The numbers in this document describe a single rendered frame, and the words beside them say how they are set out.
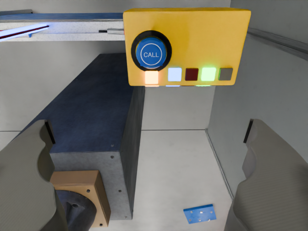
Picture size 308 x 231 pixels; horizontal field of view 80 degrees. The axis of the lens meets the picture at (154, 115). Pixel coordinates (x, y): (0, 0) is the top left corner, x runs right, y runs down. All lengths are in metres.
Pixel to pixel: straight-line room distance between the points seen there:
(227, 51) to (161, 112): 1.30
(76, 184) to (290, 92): 0.70
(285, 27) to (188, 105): 0.92
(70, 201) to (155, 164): 1.49
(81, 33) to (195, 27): 0.31
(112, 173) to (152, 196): 1.84
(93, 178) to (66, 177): 0.07
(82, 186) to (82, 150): 0.08
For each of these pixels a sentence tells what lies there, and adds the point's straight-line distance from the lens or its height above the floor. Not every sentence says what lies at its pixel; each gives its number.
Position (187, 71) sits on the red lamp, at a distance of 0.27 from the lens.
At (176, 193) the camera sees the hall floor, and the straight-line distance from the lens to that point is 2.31.
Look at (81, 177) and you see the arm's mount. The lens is 0.52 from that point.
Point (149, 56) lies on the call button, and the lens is 0.26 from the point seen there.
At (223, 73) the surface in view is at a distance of 0.28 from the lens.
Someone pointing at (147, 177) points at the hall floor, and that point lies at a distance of 2.09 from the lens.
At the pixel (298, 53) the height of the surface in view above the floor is 0.74.
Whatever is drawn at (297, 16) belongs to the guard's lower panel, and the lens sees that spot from 0.80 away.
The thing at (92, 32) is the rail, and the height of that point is 0.85.
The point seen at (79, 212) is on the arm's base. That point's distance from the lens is 0.51.
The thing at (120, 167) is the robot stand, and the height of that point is 1.00.
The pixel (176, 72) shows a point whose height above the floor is 1.08.
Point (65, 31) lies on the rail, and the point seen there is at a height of 0.85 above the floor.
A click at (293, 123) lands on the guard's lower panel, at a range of 0.76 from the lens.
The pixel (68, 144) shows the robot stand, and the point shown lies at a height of 0.97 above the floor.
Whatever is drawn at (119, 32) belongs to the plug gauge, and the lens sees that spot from 0.47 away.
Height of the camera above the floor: 1.33
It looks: 58 degrees down
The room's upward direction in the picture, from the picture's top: 180 degrees counter-clockwise
